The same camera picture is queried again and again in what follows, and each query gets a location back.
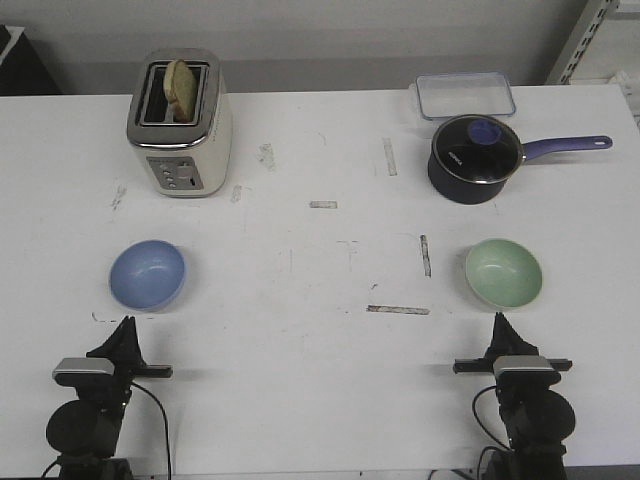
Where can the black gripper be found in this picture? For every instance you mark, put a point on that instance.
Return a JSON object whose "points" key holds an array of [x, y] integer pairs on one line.
{"points": [[122, 351], [505, 341]]}

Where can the green bowl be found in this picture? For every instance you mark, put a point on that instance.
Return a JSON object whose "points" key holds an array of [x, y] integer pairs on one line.
{"points": [[503, 273]]}

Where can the blue bowl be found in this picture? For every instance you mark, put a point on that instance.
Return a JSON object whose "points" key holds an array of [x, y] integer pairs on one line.
{"points": [[148, 275]]}

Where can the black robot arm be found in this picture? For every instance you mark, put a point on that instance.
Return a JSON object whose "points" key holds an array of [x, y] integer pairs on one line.
{"points": [[85, 431], [536, 419]]}

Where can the dark blue saucepan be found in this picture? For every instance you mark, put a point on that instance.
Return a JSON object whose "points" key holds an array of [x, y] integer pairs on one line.
{"points": [[468, 193]]}

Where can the glass pot lid blue knob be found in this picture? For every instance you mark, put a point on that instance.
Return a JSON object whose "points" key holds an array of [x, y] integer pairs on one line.
{"points": [[478, 149]]}

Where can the cream and silver toaster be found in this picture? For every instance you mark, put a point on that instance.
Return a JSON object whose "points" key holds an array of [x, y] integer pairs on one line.
{"points": [[182, 159]]}

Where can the clear plastic food container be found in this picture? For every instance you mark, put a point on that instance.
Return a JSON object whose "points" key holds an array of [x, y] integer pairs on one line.
{"points": [[442, 96]]}

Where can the slice of toast bread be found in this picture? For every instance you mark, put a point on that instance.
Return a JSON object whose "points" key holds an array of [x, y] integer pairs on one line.
{"points": [[180, 89]]}

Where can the grey metal shelf upright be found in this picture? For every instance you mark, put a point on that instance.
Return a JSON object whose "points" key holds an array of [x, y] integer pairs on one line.
{"points": [[584, 31]]}

